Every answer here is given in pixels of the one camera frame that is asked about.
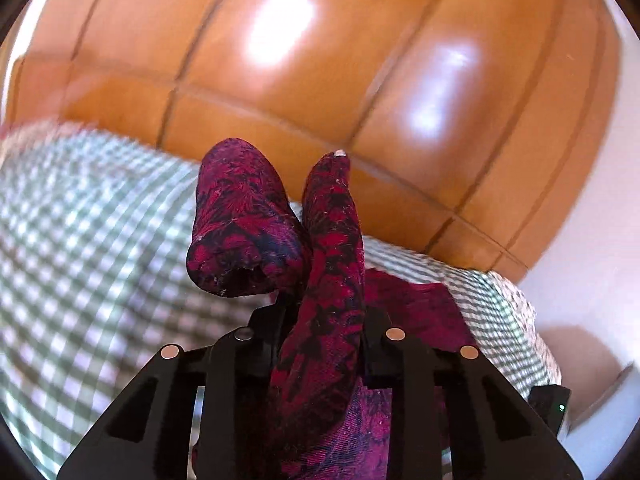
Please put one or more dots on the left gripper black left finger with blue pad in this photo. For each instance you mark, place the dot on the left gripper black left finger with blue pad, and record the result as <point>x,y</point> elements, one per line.
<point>208,405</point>

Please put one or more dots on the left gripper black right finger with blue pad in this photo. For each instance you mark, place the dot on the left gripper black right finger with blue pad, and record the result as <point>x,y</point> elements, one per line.
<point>493,432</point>

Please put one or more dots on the maroon floral patterned garment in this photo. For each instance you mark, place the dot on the maroon floral patterned garment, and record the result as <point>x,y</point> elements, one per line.
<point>246,240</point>

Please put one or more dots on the green white checked bedsheet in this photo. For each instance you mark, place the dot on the green white checked bedsheet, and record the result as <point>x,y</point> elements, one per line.
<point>94,231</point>

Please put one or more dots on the glossy wooden wardrobe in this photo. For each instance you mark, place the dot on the glossy wooden wardrobe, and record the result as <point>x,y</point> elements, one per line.
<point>472,124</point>

